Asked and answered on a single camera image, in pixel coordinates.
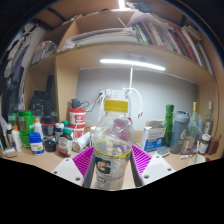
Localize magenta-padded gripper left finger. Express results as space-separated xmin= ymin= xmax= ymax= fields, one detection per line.
xmin=50 ymin=146 xmax=96 ymax=190

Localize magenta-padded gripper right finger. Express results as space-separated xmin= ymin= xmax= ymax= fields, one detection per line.
xmin=129 ymin=143 xmax=177 ymax=189

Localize clear yellow-capped drink bottle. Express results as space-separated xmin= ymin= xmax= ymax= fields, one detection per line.
xmin=90 ymin=99 xmax=134 ymax=191

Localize pale blue hairbrush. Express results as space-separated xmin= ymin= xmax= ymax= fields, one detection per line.
xmin=155 ymin=145 xmax=171 ymax=158

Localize white paper roll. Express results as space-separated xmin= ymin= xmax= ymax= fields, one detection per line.
xmin=72 ymin=131 xmax=92 ymax=153

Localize dark bottle with green cap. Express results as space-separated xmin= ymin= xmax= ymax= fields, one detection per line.
xmin=58 ymin=127 xmax=74 ymax=158

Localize white and blue carton box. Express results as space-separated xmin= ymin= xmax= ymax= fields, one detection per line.
xmin=140 ymin=119 xmax=167 ymax=153

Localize small black round jar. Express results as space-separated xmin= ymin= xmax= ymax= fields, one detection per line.
xmin=44 ymin=138 xmax=57 ymax=153

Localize magenta pouch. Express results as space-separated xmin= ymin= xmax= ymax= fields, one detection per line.
xmin=111 ymin=119 xmax=135 ymax=144

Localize red and white canister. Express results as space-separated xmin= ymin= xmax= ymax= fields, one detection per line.
xmin=68 ymin=107 xmax=87 ymax=139

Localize green glass bottle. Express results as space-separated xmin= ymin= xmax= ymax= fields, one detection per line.
xmin=163 ymin=104 xmax=175 ymax=148

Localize grey shaker bottle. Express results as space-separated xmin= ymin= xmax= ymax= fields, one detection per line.
xmin=169 ymin=110 xmax=190 ymax=154

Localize white jar with blue lid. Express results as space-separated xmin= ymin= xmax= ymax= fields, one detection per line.
xmin=28 ymin=132 xmax=45 ymax=156

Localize dark jar with red label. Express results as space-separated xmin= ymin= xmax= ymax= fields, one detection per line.
xmin=42 ymin=115 xmax=58 ymax=138

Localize brown jar with white lid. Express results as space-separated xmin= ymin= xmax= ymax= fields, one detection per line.
xmin=198 ymin=133 xmax=212 ymax=155

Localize slim bottle with green cap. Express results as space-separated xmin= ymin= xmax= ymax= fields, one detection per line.
xmin=196 ymin=113 xmax=203 ymax=144

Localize slim bottle with gold cap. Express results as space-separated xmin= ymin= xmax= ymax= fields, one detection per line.
xmin=191 ymin=101 xmax=198 ymax=148

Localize green plastic container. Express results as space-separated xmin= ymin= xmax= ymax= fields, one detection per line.
xmin=17 ymin=110 xmax=34 ymax=149

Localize brown mug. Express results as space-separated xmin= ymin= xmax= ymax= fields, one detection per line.
xmin=207 ymin=136 xmax=221 ymax=155

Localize white bottle orange cap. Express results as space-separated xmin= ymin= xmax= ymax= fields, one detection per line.
xmin=11 ymin=124 xmax=23 ymax=153

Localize silver tube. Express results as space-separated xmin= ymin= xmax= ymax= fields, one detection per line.
xmin=3 ymin=147 xmax=18 ymax=158

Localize clear glass bottle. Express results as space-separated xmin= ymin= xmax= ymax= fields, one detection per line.
xmin=203 ymin=100 xmax=214 ymax=136

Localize black desktop appliance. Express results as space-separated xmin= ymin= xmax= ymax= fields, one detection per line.
xmin=29 ymin=74 xmax=56 ymax=118

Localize white LED desk lamp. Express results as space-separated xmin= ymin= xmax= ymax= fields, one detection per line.
xmin=99 ymin=58 xmax=167 ymax=90

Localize wooden shelf unit with books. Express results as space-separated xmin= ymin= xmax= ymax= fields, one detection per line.
xmin=23 ymin=6 xmax=218 ymax=134

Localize hanging clothes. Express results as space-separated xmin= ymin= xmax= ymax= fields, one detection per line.
xmin=0 ymin=21 xmax=44 ymax=114

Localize white wall power strip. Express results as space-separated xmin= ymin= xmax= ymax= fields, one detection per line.
xmin=98 ymin=88 xmax=129 ymax=99

